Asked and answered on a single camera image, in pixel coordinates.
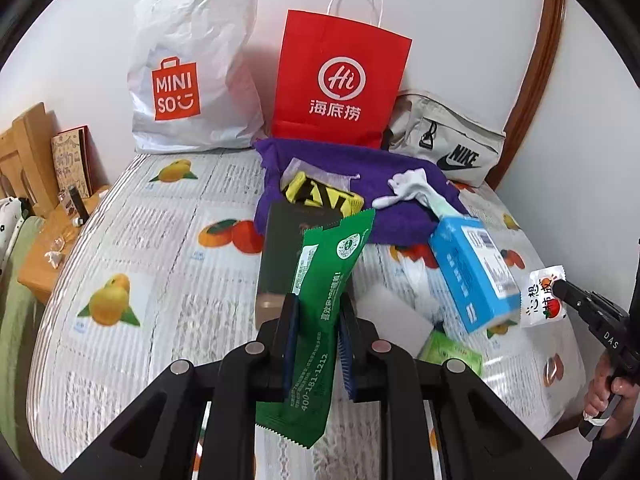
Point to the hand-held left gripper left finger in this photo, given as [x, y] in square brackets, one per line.
[290, 340]

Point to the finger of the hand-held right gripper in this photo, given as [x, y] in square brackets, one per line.
[575, 294]

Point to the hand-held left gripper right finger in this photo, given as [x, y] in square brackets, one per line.
[347, 355]

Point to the white tomato-print sachet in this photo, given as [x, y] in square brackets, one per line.
[542, 295]

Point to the green snack packet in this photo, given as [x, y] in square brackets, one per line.
[320, 280]

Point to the yellow and black pouch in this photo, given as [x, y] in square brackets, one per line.
[325, 200]

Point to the white glove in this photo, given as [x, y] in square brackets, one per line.
[407, 182]

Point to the person's right hand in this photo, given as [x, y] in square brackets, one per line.
[600, 390]

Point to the white foam block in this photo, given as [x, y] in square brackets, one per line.
[395, 317]

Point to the dark green tin box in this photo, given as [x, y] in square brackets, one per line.
[280, 250]

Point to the light green tissue pack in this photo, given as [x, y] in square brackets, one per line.
[450, 352]

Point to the blue cardboard box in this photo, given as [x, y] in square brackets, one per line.
[465, 270]

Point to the purple towel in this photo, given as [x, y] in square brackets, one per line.
[395, 225]

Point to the fruit-print tablecloth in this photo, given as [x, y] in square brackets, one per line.
[165, 270]

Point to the grey waist bag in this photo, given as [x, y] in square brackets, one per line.
[450, 130]

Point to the black small bottle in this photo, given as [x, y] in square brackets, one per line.
[78, 205]

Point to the wooden nightstand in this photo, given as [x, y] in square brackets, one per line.
[40, 260]

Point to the red paper bag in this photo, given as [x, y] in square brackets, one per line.
[340, 80]

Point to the patterned hardcover book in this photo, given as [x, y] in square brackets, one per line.
[70, 160]

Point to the white plastic shopping bag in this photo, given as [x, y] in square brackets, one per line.
[200, 60]

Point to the black-spotted white plush toy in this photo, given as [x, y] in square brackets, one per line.
[10, 220]

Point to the wooden headboard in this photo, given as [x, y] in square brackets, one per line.
[30, 160]

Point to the brown wooden door frame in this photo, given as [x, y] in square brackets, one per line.
[545, 60]

